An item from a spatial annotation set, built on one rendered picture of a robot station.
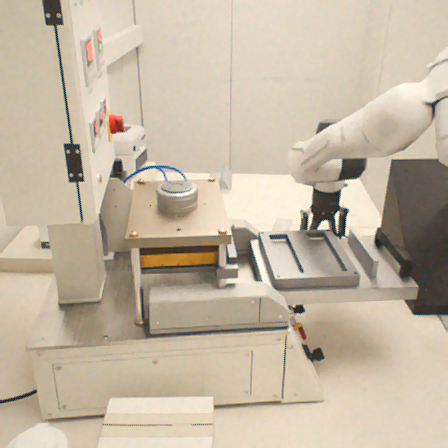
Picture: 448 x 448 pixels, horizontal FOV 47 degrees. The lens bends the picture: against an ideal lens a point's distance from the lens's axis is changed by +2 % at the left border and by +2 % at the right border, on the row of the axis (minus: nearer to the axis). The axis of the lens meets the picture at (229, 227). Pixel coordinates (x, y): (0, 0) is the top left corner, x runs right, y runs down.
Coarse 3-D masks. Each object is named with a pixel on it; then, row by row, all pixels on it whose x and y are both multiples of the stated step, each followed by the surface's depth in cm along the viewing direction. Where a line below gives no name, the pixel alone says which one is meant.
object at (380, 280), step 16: (256, 240) 116; (352, 240) 112; (368, 240) 116; (256, 256) 109; (352, 256) 110; (368, 256) 103; (384, 256) 110; (256, 272) 108; (368, 272) 103; (384, 272) 104; (304, 288) 98; (320, 288) 98; (336, 288) 98; (352, 288) 98; (368, 288) 98; (384, 288) 99; (400, 288) 99; (416, 288) 99; (288, 304) 98; (304, 304) 98
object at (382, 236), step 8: (376, 232) 114; (384, 232) 111; (376, 240) 114; (384, 240) 110; (392, 240) 108; (392, 248) 106; (400, 248) 105; (392, 256) 106; (400, 256) 102; (408, 256) 102; (400, 264) 102; (408, 264) 101; (400, 272) 102; (408, 272) 102
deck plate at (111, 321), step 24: (120, 264) 113; (240, 264) 114; (120, 288) 105; (144, 288) 105; (48, 312) 97; (72, 312) 97; (96, 312) 97; (120, 312) 97; (144, 312) 97; (48, 336) 91; (72, 336) 91; (96, 336) 91; (120, 336) 91; (144, 336) 91; (168, 336) 91; (192, 336) 91; (216, 336) 92; (240, 336) 92
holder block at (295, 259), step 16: (272, 240) 113; (288, 240) 112; (304, 240) 111; (320, 240) 114; (336, 240) 111; (272, 256) 104; (288, 256) 107; (304, 256) 104; (320, 256) 107; (336, 256) 106; (272, 272) 99; (288, 272) 101; (304, 272) 99; (320, 272) 99; (336, 272) 99; (352, 272) 99; (288, 288) 98
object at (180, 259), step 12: (144, 252) 92; (156, 252) 92; (168, 252) 92; (180, 252) 92; (192, 252) 92; (204, 252) 92; (216, 252) 92; (144, 264) 92; (156, 264) 92; (168, 264) 92; (180, 264) 93; (192, 264) 93; (204, 264) 93
